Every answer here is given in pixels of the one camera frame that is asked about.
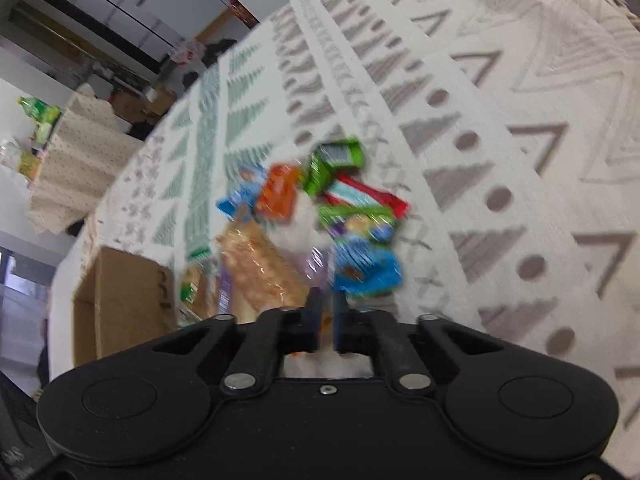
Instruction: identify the orange snack packet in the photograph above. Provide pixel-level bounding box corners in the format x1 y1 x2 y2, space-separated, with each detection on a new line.
256 162 301 221

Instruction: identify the bright green snack packet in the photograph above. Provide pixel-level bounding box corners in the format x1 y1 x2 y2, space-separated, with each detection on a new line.
302 137 365 198

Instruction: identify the lilac clear wrapper packet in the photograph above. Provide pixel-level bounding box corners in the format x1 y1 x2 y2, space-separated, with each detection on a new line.
295 247 336 291

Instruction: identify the patterned white blanket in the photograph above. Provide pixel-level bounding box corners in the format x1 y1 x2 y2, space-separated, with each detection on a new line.
47 0 640 480

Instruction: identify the brown cardboard box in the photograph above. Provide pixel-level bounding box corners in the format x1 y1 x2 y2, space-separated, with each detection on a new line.
110 85 176 121

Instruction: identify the green plastic bottle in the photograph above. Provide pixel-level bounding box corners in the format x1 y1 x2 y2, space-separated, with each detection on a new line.
19 96 61 126

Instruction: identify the white panelled cabinet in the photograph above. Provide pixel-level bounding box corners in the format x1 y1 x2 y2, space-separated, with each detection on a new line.
40 0 236 76

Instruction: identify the yellow drink bottle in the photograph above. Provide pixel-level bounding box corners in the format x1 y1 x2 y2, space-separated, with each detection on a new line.
17 152 42 181

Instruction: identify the table with dotted tablecloth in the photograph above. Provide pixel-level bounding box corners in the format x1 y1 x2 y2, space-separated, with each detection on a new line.
25 87 146 236

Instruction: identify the large blue snack packet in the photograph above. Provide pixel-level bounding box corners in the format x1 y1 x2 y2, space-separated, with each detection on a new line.
331 237 403 296

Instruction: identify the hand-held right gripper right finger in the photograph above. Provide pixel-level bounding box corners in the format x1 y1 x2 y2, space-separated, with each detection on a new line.
334 291 507 394

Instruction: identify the green purple snack packet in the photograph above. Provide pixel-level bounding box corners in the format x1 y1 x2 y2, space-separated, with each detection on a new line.
317 205 396 243

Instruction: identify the red white plastic bag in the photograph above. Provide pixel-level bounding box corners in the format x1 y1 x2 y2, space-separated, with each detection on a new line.
170 40 206 66

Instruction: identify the small blue snack packet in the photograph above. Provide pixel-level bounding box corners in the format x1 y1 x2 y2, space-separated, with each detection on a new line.
216 164 266 218

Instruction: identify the clear plastic bottle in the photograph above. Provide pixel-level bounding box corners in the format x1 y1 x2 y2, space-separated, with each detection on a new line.
0 140 23 175

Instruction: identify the red hanging decoration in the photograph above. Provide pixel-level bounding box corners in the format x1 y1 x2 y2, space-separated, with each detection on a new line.
227 0 261 27

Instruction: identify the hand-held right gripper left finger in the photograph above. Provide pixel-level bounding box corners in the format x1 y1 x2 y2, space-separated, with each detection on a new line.
115 288 324 393

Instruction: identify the clear bread packet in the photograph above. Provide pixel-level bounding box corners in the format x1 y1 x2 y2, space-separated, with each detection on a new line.
215 222 311 326

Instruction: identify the small green snack packet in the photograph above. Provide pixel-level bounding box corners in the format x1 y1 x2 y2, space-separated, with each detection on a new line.
177 265 207 312

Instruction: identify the black bag pile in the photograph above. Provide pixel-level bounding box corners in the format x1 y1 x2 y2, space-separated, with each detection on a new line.
200 39 238 68

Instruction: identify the red white snack packet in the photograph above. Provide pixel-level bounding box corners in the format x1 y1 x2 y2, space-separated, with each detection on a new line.
325 172 411 218

